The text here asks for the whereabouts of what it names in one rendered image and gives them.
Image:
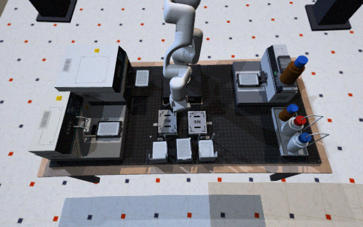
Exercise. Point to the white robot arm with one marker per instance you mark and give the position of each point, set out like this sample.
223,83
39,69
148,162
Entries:
182,14

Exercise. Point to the blue bottle cap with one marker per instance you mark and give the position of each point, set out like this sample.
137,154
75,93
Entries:
303,138
301,61
292,108

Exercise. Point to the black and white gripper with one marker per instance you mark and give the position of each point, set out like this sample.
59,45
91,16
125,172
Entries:
171,104

